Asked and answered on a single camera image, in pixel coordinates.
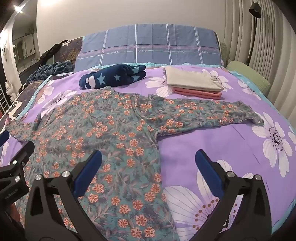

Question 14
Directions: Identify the white cat figurine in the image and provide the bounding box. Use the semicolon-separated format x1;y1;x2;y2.
5;79;17;96

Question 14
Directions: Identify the green pillow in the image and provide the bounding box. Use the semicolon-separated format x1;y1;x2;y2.
225;61;270;93

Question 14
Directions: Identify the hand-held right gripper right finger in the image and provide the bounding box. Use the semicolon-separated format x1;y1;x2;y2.
195;149;275;241

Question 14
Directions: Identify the white slatted rack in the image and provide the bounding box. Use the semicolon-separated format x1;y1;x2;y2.
0;83;11;115

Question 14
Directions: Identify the dark floral print pillow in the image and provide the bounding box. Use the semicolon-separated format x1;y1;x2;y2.
52;37;84;67

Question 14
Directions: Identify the black floor lamp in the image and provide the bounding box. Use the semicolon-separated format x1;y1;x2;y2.
246;2;262;66

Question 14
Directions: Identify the black garment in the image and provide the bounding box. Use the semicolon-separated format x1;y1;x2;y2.
38;40;70;67

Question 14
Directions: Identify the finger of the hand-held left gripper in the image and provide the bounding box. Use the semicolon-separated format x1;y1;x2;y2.
0;141;35;184
0;131;10;147

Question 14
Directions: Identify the dark deer print blanket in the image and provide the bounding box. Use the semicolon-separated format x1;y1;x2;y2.
0;74;50;130

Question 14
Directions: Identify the beige folded cloth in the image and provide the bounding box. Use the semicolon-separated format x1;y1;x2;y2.
163;66;224;92

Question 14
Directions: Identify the navy star print folded garment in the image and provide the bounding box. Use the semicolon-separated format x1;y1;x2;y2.
79;63;147;90

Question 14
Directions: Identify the purple floral bed sheet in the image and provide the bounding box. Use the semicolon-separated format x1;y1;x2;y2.
0;62;296;241

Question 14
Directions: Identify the white round wall gadget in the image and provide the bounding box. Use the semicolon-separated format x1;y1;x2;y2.
0;41;9;61

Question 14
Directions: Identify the dark blue crumpled blanket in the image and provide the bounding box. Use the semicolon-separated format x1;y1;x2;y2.
25;61;77;85

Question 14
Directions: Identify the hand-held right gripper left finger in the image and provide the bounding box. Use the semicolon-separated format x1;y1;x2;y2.
24;149;102;241

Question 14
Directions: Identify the teal floral shirt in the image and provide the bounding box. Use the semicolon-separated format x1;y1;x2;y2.
5;86;264;241

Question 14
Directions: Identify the white pleated curtain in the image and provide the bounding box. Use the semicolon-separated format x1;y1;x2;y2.
223;0;296;107

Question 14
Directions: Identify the pink folded cloth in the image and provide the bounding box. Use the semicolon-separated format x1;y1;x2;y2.
172;87;222;100

